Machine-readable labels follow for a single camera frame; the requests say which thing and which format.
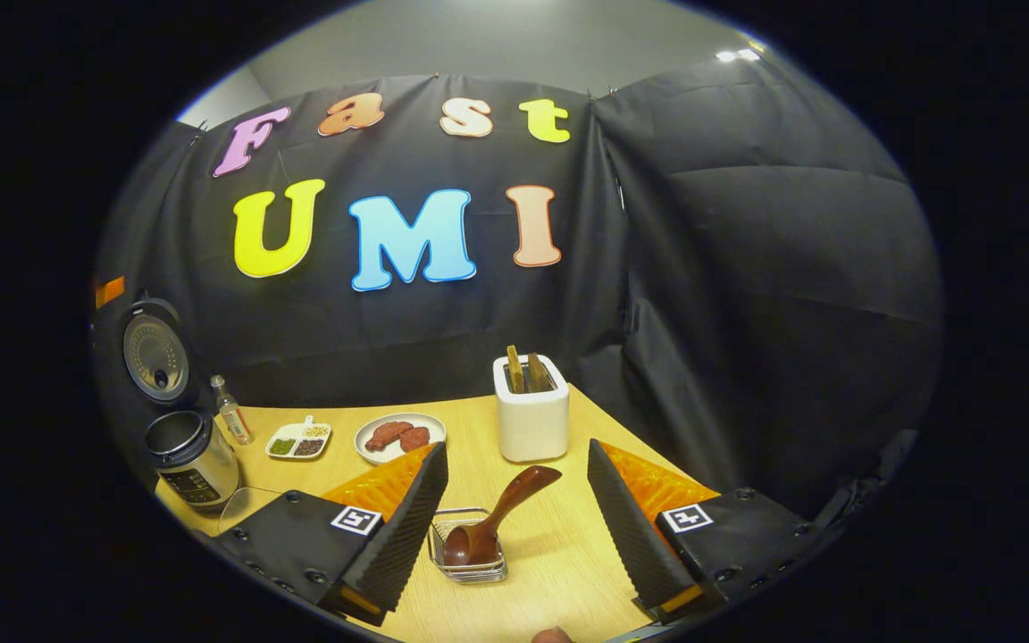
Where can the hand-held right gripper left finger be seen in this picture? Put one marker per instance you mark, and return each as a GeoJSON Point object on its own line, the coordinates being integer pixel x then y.
{"type": "Point", "coordinates": [407, 536]}

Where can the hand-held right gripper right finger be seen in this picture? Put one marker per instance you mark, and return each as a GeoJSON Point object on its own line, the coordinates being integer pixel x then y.
{"type": "Point", "coordinates": [626, 536]}

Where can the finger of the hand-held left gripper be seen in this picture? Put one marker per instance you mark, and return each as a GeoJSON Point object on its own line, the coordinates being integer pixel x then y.
{"type": "Point", "coordinates": [110, 291]}

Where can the brown wooden spoon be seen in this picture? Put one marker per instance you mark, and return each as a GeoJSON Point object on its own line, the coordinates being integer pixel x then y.
{"type": "Point", "coordinates": [514, 500]}

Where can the silver black rice cooker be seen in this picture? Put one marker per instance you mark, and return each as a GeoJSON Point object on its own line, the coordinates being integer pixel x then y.
{"type": "Point", "coordinates": [197, 473]}

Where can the brown meat piece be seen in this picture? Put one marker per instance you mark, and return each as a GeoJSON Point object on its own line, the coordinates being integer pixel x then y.
{"type": "Point", "coordinates": [414, 439]}
{"type": "Point", "coordinates": [387, 436]}

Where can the white round plate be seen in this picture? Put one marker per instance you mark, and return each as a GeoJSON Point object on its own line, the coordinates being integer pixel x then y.
{"type": "Point", "coordinates": [431, 424]}

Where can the white toaster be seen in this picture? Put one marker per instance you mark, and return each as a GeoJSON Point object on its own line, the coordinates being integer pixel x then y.
{"type": "Point", "coordinates": [532, 429]}

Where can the white divided bean dish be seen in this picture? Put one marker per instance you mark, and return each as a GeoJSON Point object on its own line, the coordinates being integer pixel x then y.
{"type": "Point", "coordinates": [298, 439]}

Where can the small glass bottle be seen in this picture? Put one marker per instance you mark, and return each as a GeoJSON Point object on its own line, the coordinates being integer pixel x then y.
{"type": "Point", "coordinates": [236, 420]}

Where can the brown toast slice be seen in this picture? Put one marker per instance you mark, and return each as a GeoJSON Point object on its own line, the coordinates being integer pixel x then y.
{"type": "Point", "coordinates": [539, 373]}
{"type": "Point", "coordinates": [515, 371]}

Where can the black backdrop cloth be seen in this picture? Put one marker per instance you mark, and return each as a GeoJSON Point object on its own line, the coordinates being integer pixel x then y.
{"type": "Point", "coordinates": [747, 313]}

